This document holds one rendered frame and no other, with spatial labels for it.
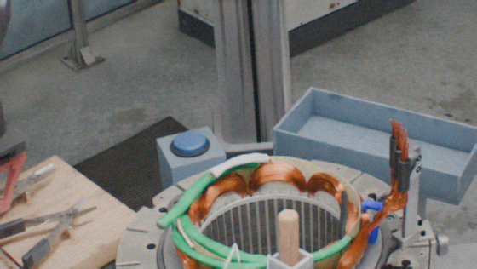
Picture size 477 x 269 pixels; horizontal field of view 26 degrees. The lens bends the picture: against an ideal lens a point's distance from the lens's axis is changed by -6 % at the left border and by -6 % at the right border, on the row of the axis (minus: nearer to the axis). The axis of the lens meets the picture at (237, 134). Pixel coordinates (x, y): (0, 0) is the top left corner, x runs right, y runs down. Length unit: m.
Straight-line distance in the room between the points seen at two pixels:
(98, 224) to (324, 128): 0.35
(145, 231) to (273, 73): 0.44
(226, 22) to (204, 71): 2.12
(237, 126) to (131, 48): 2.24
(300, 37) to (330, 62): 0.13
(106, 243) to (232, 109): 0.42
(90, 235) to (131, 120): 2.19
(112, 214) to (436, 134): 0.42
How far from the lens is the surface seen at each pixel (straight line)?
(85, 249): 1.16
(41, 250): 1.13
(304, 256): 0.94
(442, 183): 1.25
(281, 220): 0.91
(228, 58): 1.48
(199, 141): 1.34
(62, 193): 1.25
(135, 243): 1.11
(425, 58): 3.62
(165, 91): 3.48
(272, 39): 1.47
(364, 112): 1.38
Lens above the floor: 1.79
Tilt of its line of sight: 34 degrees down
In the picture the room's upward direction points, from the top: 5 degrees counter-clockwise
